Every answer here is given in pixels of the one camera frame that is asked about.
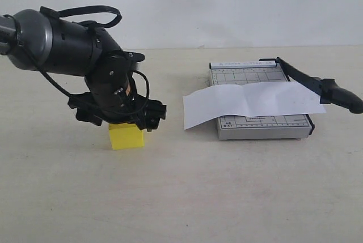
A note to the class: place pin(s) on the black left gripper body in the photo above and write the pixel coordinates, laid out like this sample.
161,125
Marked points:
126,110

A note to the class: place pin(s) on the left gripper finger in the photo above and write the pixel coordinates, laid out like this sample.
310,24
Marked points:
149,123

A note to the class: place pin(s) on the yellow cube block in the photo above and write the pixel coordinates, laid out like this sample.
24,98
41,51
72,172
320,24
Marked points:
125,136

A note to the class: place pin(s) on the white paper strip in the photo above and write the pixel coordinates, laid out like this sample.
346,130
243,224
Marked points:
249,100

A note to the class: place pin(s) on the black cutter blade arm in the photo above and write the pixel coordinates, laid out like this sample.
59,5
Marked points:
327,88

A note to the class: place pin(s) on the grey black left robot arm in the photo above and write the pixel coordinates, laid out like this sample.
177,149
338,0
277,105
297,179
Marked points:
76,42

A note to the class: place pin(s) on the grey paper cutter base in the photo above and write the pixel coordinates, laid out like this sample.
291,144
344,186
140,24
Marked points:
266,127

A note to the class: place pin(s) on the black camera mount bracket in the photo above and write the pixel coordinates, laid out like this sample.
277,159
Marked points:
135,59

